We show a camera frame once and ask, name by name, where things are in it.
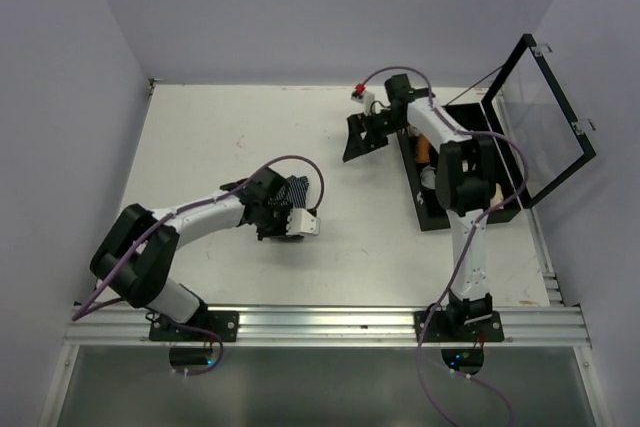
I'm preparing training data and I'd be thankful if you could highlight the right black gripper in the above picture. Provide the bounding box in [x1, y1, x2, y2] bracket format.
[342, 109, 405, 161]

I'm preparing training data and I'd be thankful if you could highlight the striped blue cloth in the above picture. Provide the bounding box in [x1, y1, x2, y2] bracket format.
[270, 175, 309, 208]

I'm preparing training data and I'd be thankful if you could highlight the grey underwear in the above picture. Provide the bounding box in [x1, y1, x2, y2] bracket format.
[420, 166, 436, 190]

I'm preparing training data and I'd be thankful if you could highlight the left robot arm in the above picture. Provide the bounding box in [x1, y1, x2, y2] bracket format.
[90, 168, 319, 340]

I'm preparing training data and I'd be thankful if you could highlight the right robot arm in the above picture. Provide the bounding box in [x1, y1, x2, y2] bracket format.
[342, 74, 496, 340]

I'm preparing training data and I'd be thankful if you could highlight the brown rolled sock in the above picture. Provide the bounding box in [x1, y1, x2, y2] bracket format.
[415, 134, 431, 164]

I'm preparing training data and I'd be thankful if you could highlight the black storage box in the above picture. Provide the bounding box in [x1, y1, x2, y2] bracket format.
[396, 103, 520, 232]

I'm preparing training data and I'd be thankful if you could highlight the cream rolled sock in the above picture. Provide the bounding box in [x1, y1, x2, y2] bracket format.
[490, 184, 504, 209]

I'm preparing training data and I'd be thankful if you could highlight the glass box lid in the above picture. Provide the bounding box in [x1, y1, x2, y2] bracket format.
[481, 33, 596, 209]

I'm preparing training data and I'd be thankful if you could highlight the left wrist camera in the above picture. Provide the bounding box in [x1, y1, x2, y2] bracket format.
[286, 208, 320, 236]

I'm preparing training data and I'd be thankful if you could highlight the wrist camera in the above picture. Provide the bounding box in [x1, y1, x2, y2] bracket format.
[351, 83, 376, 116]
[286, 208, 320, 236]

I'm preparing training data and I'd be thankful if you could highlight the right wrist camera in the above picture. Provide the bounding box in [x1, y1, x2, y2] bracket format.
[351, 83, 376, 116]

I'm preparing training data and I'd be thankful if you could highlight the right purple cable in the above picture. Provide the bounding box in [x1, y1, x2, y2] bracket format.
[362, 65, 529, 427]

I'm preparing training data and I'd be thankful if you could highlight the purple cable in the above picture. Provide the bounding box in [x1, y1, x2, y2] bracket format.
[72, 155, 325, 376]
[362, 65, 529, 427]

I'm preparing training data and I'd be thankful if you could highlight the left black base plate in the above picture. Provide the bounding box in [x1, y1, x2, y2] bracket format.
[145, 304, 240, 342]

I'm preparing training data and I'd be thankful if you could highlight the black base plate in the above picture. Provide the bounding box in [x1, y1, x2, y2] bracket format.
[412, 305, 505, 343]
[145, 304, 240, 342]

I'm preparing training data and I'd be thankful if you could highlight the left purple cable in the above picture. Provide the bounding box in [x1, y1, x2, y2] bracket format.
[72, 155, 325, 376]

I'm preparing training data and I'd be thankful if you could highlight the aluminium rail frame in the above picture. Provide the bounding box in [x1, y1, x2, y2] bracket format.
[39, 305, 613, 426]

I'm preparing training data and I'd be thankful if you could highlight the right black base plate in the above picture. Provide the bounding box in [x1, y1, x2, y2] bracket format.
[412, 305, 505, 343]

